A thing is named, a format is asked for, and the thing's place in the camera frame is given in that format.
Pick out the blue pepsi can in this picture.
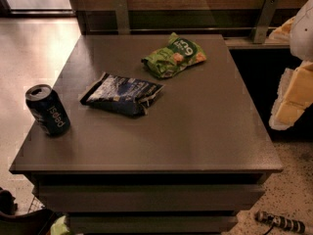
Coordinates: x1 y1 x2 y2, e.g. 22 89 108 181
25 84 70 136

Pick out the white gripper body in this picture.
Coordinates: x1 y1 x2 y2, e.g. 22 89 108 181
290 0 313 62

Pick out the grey drawer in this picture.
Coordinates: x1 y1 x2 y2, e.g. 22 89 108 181
38 185 264 212
69 216 238 234

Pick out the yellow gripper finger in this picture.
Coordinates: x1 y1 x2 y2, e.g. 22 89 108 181
269 62 313 130
269 17 294 42

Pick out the lower grey drawer front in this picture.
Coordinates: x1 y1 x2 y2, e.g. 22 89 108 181
69 216 238 234

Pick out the dark chair at corner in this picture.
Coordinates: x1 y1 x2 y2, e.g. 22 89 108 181
0 188 57 235

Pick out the black white striped tool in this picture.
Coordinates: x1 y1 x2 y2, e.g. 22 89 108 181
254 211 312 234

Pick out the green item at bottom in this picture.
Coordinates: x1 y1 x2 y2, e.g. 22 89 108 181
50 215 71 235

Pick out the upper grey drawer front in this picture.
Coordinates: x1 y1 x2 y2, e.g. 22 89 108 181
38 185 264 212

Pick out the blue chip bag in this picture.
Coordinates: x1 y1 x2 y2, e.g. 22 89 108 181
79 72 163 117

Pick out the left metal wall bracket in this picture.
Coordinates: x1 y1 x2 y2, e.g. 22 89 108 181
114 0 130 34

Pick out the green rice chip bag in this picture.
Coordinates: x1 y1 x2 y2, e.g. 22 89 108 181
142 32 206 79

